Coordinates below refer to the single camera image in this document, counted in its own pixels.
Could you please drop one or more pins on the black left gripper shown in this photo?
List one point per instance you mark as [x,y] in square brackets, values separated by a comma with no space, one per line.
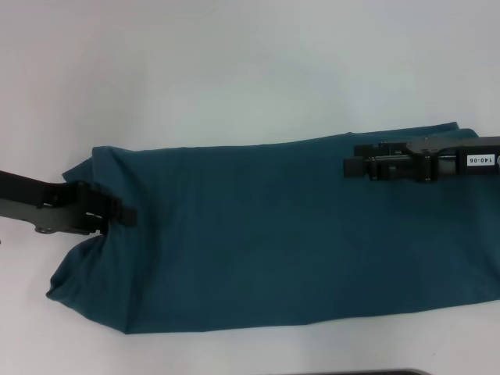
[39,203]

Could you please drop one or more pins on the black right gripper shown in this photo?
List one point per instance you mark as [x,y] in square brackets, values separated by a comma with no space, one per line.
[457,160]

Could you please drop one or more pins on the teal t-shirt with FREE print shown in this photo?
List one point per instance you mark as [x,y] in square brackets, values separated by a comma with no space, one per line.
[254,234]

